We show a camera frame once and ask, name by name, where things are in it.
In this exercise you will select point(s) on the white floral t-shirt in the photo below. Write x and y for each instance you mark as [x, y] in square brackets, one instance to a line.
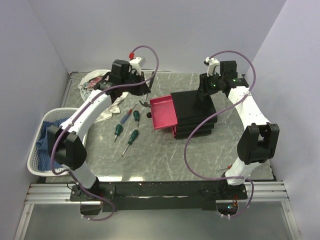
[86, 86]

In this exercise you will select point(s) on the small red screwdriver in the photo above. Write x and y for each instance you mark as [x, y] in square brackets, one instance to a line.
[224, 168]

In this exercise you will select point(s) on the blue red screwdriver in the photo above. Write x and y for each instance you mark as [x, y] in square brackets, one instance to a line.
[127, 115]

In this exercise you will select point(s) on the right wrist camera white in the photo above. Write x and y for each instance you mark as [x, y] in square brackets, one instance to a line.
[211, 64]

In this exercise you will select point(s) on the aluminium rail frame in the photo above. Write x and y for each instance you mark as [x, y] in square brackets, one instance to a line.
[59, 193]

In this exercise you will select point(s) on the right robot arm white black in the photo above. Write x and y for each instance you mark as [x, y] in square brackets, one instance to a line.
[259, 140]

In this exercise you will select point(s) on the green long screwdriver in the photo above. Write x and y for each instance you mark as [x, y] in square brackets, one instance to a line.
[132, 138]

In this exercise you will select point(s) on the green stubby screwdriver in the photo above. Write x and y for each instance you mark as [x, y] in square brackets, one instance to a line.
[118, 131]

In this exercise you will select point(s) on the black handled hammer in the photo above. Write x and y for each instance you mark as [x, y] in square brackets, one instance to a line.
[145, 103]

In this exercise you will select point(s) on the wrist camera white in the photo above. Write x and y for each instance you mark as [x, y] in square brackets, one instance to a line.
[211, 64]
[137, 62]

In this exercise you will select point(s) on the blue checked shirt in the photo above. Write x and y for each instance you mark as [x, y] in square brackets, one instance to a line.
[44, 157]

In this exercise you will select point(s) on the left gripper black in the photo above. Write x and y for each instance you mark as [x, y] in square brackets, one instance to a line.
[143, 88]

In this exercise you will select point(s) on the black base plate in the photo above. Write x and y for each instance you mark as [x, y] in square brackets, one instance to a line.
[169, 195]

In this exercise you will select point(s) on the white laundry basket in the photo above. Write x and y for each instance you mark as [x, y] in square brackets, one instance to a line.
[35, 162]

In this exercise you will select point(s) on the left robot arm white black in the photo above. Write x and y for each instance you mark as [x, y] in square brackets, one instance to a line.
[121, 78]

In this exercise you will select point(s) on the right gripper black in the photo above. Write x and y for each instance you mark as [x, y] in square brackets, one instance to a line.
[204, 84]

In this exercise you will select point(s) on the black drawer cabinet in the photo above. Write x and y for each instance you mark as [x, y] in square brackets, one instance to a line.
[191, 109]

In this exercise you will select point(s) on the green screwdriver upper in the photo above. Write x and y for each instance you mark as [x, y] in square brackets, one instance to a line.
[136, 115]

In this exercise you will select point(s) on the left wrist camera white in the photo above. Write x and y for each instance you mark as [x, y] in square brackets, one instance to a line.
[137, 62]

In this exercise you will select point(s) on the pink top drawer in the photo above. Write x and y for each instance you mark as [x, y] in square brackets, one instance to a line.
[163, 112]

